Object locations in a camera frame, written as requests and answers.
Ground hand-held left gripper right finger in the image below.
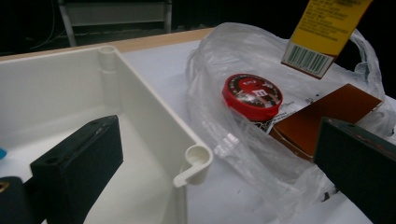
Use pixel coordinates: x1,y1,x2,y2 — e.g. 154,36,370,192
313,117,396,224

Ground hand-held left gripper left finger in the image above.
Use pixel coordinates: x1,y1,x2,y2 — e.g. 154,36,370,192
30,115,124,224

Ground brown cardboard box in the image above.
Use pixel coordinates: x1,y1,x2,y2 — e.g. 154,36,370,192
269,83,384,162

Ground white plastic bin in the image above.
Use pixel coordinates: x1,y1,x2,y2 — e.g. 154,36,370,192
0,45,215,224

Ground red-lid candy jar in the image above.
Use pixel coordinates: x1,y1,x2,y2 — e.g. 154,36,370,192
221,73,284,123

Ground clear smiley plastic bag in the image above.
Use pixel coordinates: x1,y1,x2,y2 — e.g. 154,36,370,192
186,21,396,224

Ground yellow drink carton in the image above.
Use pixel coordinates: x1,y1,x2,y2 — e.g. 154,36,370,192
280,0,374,80

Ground white-frame desk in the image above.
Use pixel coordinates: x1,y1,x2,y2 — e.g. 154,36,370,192
57,0,173,48

